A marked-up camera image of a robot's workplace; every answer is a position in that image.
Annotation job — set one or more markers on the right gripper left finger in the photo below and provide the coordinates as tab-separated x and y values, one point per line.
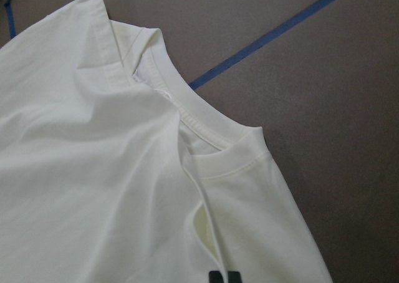
215	277

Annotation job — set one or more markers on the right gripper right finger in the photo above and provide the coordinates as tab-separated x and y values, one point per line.
234	277

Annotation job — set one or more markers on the cream long-sleeve cat shirt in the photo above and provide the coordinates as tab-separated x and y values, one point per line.
114	170

